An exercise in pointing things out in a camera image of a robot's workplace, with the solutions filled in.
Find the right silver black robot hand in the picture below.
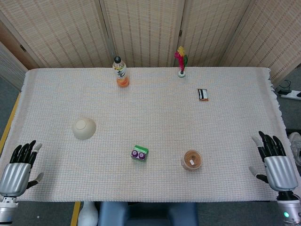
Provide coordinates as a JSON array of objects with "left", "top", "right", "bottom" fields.
[{"left": 248, "top": 131, "right": 298, "bottom": 192}]

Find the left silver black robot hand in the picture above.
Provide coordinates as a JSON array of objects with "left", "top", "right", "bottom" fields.
[{"left": 0, "top": 140, "right": 45, "bottom": 197}]

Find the purple plastic block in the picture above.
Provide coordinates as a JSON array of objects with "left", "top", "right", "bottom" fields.
[{"left": 130, "top": 150, "right": 147, "bottom": 162}]

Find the green purple toy block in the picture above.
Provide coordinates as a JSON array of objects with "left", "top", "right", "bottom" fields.
[{"left": 131, "top": 145, "right": 149, "bottom": 163}]

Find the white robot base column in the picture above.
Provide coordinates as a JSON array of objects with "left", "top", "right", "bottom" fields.
[{"left": 78, "top": 201, "right": 98, "bottom": 226}]

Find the white shoe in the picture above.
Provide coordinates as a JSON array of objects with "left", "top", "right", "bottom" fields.
[{"left": 288, "top": 131, "right": 301, "bottom": 164}]

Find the white power strip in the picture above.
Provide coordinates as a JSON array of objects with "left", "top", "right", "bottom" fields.
[{"left": 280, "top": 90, "right": 301, "bottom": 101}]

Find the cream bowl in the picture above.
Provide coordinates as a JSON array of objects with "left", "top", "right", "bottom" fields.
[{"left": 71, "top": 117, "right": 97, "bottom": 141}]

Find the clear jar of rubber bands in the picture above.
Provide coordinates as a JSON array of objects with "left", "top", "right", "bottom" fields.
[{"left": 181, "top": 150, "right": 203, "bottom": 172}]

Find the black white snack packet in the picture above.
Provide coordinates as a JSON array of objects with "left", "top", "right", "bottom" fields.
[{"left": 197, "top": 88, "right": 210, "bottom": 102}]

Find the white woven tablecloth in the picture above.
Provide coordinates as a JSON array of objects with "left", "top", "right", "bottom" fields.
[{"left": 0, "top": 67, "right": 291, "bottom": 203}]

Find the orange drink bottle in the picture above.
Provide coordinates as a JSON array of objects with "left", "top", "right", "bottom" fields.
[{"left": 112, "top": 56, "right": 130, "bottom": 89}]

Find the colourful feather shuttlecock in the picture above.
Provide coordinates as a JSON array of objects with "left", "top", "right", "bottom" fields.
[{"left": 174, "top": 46, "right": 189, "bottom": 78}]

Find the bamboo folding screen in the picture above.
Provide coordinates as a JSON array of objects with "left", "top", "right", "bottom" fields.
[{"left": 0, "top": 0, "right": 301, "bottom": 90}]

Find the black power adapter with cable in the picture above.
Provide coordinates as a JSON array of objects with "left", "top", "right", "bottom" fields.
[{"left": 277, "top": 80, "right": 292, "bottom": 94}]

